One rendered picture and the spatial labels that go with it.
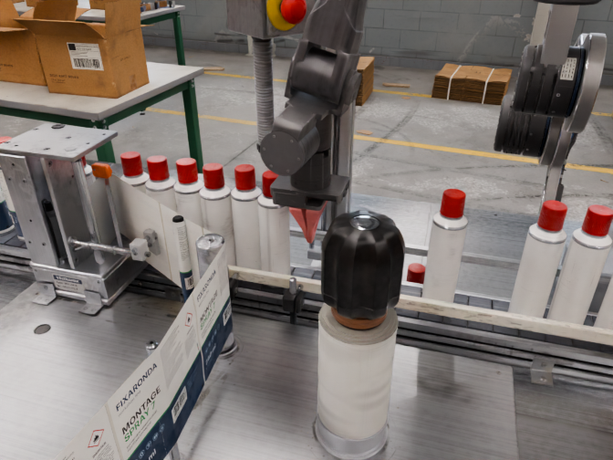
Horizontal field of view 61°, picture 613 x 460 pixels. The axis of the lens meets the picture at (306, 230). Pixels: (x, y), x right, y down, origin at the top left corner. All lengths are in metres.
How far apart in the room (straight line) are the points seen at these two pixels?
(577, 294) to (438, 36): 5.44
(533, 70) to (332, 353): 0.81
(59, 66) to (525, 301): 2.13
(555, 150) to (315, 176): 1.08
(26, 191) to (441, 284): 0.65
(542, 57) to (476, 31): 4.93
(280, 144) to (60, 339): 0.47
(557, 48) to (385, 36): 5.15
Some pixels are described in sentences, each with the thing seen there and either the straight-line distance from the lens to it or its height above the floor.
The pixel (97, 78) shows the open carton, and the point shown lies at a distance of 2.43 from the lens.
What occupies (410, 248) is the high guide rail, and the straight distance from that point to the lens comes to 0.88.
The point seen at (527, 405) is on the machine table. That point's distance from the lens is 0.84.
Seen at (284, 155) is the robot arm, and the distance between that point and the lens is 0.63.
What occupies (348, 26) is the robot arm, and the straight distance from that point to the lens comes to 0.65.
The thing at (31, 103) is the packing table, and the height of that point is 0.78.
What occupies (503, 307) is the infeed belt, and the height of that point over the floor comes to 0.88.
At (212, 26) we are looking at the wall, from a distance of 7.12.
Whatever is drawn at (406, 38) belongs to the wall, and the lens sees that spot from 6.23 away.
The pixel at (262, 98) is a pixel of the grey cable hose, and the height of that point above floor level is 1.18.
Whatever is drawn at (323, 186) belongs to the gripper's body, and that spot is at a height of 1.11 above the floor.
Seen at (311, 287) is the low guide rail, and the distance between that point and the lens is 0.86.
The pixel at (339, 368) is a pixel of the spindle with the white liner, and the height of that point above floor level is 1.02.
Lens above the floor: 1.43
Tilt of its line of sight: 31 degrees down
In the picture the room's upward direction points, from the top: straight up
